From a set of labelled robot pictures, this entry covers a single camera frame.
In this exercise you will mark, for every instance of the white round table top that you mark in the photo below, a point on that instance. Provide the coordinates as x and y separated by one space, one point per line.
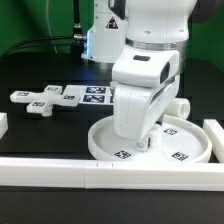
175 140

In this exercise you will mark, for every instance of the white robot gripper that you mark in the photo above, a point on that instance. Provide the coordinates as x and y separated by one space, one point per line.
136 110

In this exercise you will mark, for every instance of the white right barrier block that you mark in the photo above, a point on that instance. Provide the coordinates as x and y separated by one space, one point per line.
216 134

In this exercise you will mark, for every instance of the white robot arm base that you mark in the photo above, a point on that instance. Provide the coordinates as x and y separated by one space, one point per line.
143 41

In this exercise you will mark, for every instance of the white marker sheet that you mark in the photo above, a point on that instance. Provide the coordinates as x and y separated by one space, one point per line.
95 95

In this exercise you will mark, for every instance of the white left barrier block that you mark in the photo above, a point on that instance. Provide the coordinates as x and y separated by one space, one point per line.
3 124

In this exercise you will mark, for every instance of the black vertical cable connector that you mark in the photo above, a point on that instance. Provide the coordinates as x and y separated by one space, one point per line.
77 28

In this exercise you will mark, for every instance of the white barrier block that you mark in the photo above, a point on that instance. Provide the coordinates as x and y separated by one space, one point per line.
3 124
216 134

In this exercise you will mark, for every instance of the white cross-shaped table base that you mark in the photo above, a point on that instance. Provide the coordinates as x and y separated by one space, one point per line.
43 102

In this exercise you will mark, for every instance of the white front barrier rail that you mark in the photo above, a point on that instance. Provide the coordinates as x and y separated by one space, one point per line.
90 174

